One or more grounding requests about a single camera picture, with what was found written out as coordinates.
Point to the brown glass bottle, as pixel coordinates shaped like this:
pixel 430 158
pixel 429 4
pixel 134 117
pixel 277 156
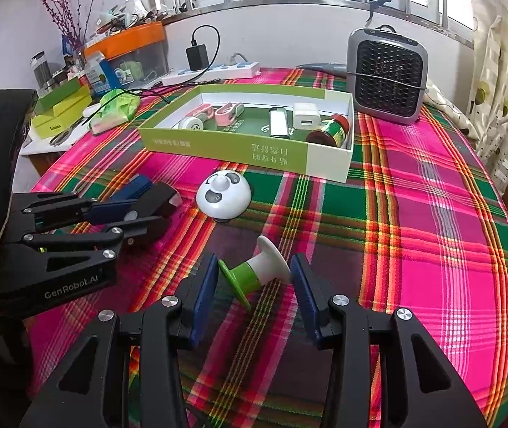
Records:
pixel 329 131

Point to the assorted clutter pile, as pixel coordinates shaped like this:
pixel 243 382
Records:
pixel 124 13

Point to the blue and white box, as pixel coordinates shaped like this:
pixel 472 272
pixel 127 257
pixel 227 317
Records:
pixel 100 73

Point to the purple dried flower branches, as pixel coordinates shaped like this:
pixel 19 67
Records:
pixel 74 38

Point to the white oval gadget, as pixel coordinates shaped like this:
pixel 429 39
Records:
pixel 89 109

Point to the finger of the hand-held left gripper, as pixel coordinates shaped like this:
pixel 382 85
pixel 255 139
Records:
pixel 138 225
pixel 111 210

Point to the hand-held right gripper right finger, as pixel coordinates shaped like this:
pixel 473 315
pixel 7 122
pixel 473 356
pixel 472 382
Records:
pixel 305 303

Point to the white round gadget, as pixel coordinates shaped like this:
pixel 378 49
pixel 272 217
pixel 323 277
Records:
pixel 189 124

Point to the blue translucent usb tester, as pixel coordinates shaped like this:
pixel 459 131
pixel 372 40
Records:
pixel 133 186

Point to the white plug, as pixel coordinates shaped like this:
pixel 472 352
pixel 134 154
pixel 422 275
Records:
pixel 237 59

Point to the grey desktop heater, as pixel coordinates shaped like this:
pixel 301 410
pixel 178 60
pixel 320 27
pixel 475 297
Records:
pixel 387 76

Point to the white slim power bank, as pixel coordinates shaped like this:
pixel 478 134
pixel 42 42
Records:
pixel 278 124

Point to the pink and grey clip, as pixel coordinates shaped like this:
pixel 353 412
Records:
pixel 225 116
pixel 202 110

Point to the white and green spool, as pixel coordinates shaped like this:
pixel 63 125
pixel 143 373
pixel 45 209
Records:
pixel 247 276

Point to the white panda-shaped gadget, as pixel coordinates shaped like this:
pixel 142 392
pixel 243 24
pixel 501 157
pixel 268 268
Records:
pixel 227 200

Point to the lime green cardboard box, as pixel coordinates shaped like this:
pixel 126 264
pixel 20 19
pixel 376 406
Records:
pixel 57 116

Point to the white power strip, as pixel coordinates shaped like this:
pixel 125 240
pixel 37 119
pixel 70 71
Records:
pixel 236 70

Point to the green plastic bag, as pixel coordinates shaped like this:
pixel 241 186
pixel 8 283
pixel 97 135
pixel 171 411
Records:
pixel 117 107

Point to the white side table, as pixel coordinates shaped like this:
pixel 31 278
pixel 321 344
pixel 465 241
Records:
pixel 44 147

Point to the pink and green plaid tablecloth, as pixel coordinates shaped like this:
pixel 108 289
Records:
pixel 414 232

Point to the cream dotted curtain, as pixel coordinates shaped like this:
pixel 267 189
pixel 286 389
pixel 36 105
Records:
pixel 503 98

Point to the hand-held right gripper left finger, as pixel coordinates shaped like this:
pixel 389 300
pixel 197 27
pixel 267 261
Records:
pixel 204 303

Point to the white usb charger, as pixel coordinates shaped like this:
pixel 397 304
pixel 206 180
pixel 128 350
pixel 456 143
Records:
pixel 305 116

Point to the scissors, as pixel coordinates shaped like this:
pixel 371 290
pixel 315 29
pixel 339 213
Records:
pixel 59 138

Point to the black power adapter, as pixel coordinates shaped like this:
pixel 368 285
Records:
pixel 196 57

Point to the green cardboard tray box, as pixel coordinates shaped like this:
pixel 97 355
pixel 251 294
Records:
pixel 218 147

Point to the dark glass jar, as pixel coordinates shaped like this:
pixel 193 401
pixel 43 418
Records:
pixel 40 71

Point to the clear container with orange lid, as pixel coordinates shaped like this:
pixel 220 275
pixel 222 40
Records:
pixel 133 35

